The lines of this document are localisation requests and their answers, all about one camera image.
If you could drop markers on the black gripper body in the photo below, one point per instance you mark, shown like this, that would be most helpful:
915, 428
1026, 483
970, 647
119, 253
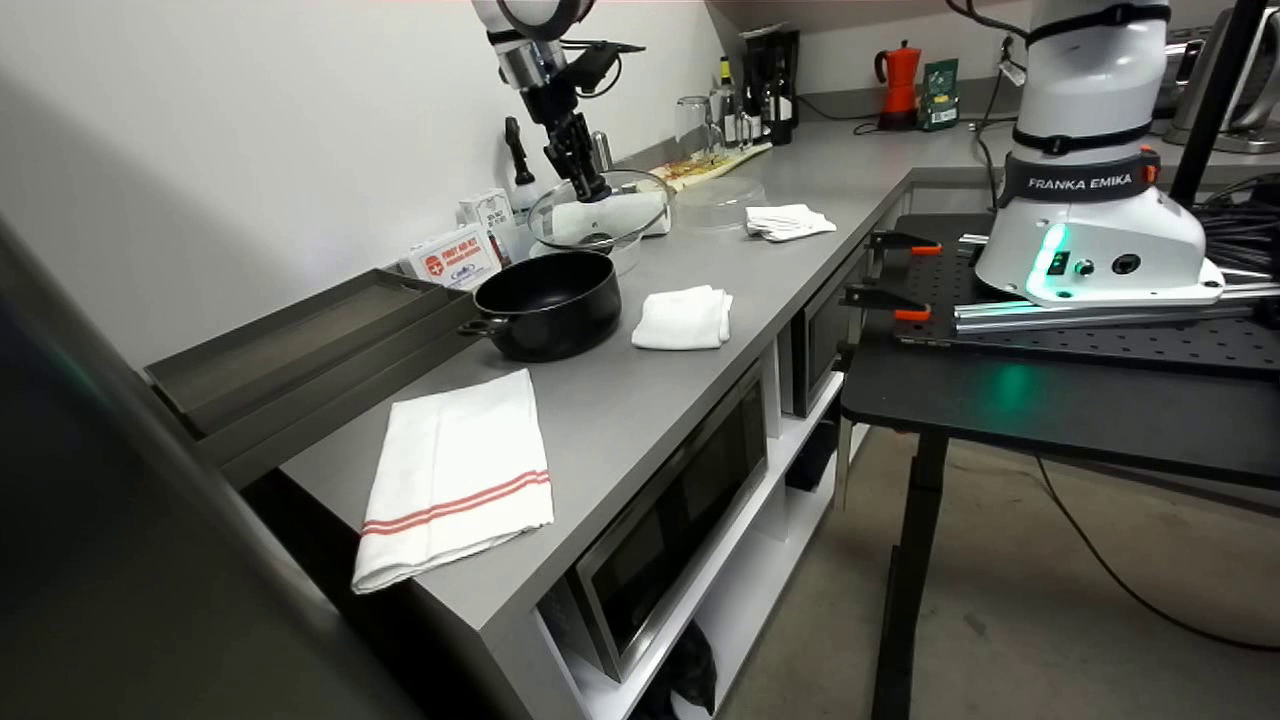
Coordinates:
566, 114

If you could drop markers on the black cooking pot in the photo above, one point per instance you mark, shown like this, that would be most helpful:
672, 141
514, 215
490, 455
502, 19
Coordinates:
546, 316

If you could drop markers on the red moka pot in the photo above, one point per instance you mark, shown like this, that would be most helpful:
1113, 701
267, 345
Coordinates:
901, 81

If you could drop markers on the steel shaker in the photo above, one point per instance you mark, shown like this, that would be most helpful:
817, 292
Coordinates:
608, 146

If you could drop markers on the yellow wooden cutting board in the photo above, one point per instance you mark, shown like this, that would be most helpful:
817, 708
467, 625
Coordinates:
700, 168

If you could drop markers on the dark glass bottle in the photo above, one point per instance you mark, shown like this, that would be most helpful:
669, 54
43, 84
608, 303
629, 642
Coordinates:
726, 107

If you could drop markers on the white card with red print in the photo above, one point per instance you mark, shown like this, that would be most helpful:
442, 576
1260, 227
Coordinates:
457, 257

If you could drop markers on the folded white cloth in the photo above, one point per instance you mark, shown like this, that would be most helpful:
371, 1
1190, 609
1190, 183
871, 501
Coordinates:
683, 320

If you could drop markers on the crumpled white cloth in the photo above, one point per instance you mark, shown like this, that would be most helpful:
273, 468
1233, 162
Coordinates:
786, 223

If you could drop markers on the small black built-in oven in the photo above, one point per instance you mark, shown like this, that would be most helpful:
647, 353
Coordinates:
823, 341

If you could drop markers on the black clamp with orange tip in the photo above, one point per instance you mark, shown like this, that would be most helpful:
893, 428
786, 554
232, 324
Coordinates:
886, 307
904, 245

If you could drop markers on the white towel with red stripes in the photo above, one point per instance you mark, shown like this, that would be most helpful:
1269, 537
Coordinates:
453, 483

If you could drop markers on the dark grey metal tray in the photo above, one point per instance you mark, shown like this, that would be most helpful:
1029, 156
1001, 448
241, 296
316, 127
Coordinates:
304, 361

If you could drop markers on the green box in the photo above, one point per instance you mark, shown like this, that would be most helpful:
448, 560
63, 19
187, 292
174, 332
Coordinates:
942, 95

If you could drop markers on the black microwave oven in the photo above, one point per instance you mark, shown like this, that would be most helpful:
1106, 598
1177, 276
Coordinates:
672, 522

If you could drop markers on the black object on shelf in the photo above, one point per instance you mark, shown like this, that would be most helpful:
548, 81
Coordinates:
688, 672

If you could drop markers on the black robot table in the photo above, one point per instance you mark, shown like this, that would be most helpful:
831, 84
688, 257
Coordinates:
1064, 400

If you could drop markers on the black slanted pole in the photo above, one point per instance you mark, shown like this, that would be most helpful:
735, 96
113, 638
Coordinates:
1221, 101

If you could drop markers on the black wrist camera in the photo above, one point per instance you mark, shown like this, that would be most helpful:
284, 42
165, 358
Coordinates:
594, 65

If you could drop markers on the silver metal base rail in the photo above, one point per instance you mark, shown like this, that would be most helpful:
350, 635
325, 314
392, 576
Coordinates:
1106, 310

